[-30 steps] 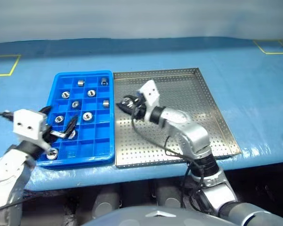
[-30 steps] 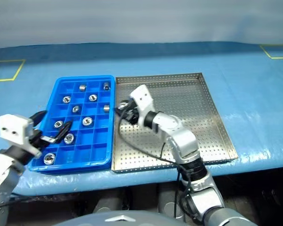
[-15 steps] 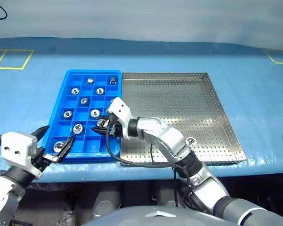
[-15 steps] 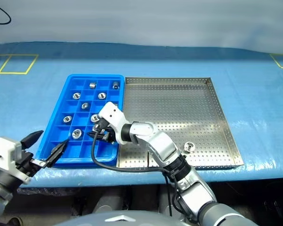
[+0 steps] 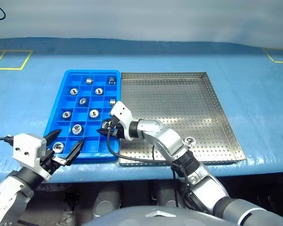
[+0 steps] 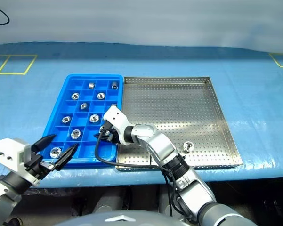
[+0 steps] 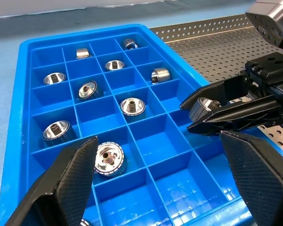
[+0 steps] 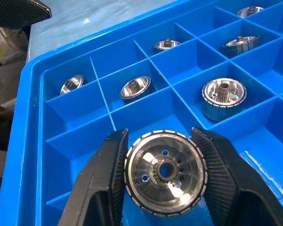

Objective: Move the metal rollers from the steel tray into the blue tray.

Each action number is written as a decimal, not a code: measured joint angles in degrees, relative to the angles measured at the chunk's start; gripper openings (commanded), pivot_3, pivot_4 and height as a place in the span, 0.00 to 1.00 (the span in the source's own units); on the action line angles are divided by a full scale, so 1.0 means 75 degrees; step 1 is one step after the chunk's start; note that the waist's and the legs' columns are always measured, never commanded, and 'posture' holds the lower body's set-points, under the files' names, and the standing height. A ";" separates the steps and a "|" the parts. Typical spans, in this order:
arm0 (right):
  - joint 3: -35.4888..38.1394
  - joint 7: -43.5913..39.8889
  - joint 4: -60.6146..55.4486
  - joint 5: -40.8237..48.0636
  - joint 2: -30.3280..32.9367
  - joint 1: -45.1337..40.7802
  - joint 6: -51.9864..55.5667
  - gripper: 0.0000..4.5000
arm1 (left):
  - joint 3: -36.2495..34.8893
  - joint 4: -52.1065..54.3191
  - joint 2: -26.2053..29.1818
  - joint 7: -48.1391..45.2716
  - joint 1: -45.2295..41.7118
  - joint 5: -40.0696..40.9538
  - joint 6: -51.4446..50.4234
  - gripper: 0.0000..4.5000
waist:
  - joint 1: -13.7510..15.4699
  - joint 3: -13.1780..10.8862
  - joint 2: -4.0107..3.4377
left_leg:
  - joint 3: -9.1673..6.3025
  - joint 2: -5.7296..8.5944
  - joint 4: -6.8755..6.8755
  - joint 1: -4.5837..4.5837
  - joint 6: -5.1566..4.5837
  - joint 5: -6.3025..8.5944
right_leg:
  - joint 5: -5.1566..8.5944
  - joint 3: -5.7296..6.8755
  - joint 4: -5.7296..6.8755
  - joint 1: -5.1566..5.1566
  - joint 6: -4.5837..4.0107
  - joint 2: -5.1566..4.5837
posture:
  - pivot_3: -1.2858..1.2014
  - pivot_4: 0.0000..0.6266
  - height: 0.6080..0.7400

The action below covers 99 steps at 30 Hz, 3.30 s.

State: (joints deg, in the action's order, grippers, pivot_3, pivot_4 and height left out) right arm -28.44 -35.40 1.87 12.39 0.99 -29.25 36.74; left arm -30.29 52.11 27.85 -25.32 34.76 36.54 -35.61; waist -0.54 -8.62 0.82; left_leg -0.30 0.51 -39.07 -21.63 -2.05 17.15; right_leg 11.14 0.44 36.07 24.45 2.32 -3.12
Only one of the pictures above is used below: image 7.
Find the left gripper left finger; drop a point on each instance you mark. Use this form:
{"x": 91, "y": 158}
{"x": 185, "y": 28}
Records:
{"x": 66, "y": 183}

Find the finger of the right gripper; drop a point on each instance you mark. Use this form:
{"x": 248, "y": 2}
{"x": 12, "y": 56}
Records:
{"x": 233, "y": 90}
{"x": 240, "y": 117}

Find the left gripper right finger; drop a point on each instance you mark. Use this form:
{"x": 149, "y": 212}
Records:
{"x": 261, "y": 179}

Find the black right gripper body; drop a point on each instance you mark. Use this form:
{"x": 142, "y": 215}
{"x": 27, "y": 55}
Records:
{"x": 270, "y": 70}

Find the blue compartment tray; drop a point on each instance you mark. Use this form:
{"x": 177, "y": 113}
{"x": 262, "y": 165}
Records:
{"x": 155, "y": 146}

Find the shiny metal cylinder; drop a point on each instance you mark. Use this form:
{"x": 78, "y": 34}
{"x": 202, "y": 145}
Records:
{"x": 82, "y": 53}

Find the perforated metal tray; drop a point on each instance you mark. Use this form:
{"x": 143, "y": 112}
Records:
{"x": 214, "y": 51}

